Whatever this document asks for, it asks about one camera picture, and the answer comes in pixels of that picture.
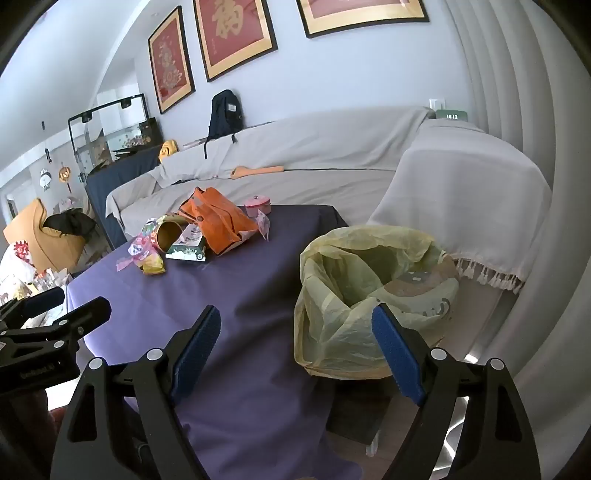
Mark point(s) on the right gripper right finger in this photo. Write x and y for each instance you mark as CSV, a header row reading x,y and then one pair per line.
x,y
497,440

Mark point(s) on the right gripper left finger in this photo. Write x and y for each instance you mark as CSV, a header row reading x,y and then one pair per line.
x,y
121,422

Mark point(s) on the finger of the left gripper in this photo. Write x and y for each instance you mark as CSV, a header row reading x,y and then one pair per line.
x,y
71,327
21,310

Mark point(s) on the purple potato chip bag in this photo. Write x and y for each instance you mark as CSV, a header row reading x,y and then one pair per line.
x,y
152,264

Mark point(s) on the pink transparent wrapper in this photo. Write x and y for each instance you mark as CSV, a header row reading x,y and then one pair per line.
x,y
138,253

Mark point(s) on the red gold paper cup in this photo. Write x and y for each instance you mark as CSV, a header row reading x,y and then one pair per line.
x,y
167,231

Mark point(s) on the green white milk carton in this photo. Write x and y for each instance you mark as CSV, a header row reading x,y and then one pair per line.
x,y
189,246

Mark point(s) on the orange plastic bag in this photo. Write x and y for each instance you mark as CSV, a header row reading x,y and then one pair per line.
x,y
223,224

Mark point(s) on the colourful snack box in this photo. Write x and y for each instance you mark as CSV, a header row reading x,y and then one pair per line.
x,y
150,230

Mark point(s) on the pink white wrapper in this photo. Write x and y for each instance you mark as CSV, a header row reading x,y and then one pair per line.
x,y
263,224

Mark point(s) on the yellow trash bag bin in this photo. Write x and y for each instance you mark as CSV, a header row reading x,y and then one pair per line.
x,y
346,274

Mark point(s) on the orange beanbag chair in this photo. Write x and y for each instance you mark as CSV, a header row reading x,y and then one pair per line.
x,y
55,241

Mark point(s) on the purple tablecloth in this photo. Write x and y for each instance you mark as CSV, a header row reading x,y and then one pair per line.
x,y
255,413

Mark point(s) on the dark blue cabinet cover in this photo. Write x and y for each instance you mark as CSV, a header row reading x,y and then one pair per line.
x,y
102,182

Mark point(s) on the glass fish tank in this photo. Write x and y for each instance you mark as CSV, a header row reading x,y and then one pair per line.
x,y
110,132

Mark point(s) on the yellow plush toy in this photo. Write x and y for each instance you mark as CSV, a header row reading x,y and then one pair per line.
x,y
168,148

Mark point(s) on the pink toy pot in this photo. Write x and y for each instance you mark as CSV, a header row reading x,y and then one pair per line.
x,y
256,204

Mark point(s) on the orange back scratcher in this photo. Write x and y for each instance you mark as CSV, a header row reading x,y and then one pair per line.
x,y
242,171

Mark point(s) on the grey covered sofa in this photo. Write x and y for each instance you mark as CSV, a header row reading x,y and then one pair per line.
x,y
480,197

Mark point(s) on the black backpack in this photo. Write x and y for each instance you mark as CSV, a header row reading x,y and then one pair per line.
x,y
226,117

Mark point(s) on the left red framed picture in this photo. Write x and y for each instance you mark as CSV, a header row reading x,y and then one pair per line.
x,y
169,61

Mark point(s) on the red framed picture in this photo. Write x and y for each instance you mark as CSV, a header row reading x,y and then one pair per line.
x,y
169,61
232,33
322,17

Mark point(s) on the green box on sofa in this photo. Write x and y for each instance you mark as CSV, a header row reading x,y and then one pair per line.
x,y
451,114

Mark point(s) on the middle red framed picture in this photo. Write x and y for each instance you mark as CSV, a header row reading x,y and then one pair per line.
x,y
232,33

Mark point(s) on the right red framed picture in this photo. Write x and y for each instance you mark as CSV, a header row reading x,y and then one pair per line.
x,y
322,17

